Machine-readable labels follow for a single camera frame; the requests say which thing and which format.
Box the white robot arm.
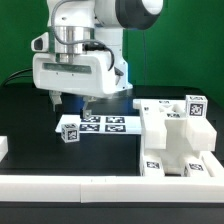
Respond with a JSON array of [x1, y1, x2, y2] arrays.
[[31, 0, 163, 104]]

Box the white front fence rail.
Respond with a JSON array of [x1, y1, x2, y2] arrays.
[[0, 175, 224, 203]]

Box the white tag sheet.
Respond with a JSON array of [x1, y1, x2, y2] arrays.
[[55, 115, 141, 135]]

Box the white block left edge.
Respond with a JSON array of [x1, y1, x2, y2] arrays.
[[0, 136, 8, 162]]

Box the black cables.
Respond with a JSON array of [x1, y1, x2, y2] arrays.
[[0, 67, 34, 87]]

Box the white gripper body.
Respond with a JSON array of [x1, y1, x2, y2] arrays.
[[31, 31, 124, 98]]

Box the small white tag cube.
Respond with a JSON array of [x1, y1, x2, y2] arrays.
[[185, 95, 208, 118]]

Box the white chair seat block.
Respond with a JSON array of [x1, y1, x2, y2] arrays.
[[139, 106, 207, 177]]

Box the white fence rail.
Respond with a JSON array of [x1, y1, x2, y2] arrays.
[[0, 175, 224, 203], [201, 151, 224, 178]]

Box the white right fence rail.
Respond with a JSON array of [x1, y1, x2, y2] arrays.
[[201, 151, 224, 178]]

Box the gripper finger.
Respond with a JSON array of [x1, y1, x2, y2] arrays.
[[49, 90, 62, 110], [82, 96, 96, 119]]

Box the white chair back piece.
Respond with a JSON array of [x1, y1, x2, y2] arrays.
[[133, 99, 217, 151]]

